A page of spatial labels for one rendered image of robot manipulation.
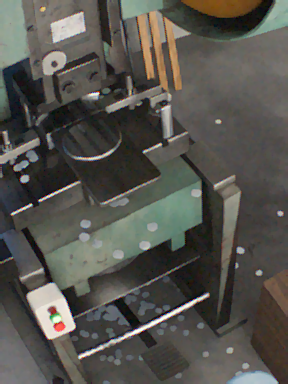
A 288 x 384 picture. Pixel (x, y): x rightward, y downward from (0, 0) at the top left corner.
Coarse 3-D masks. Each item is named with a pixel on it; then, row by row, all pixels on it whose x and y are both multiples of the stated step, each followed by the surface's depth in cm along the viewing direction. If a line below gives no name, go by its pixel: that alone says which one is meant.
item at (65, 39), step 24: (48, 0) 112; (72, 0) 115; (96, 0) 118; (48, 24) 116; (72, 24) 119; (96, 24) 123; (48, 48) 121; (72, 48) 124; (96, 48) 127; (48, 72) 123; (72, 72) 124; (96, 72) 127; (48, 96) 129; (72, 96) 129
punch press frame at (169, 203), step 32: (0, 0) 101; (128, 0) 117; (160, 0) 121; (0, 32) 106; (0, 64) 111; (0, 96) 152; (160, 192) 144; (32, 224) 141; (64, 224) 140; (96, 224) 140; (128, 224) 143; (160, 224) 149; (192, 224) 155; (64, 256) 138; (96, 256) 144; (128, 256) 150; (64, 288) 146; (160, 320) 176
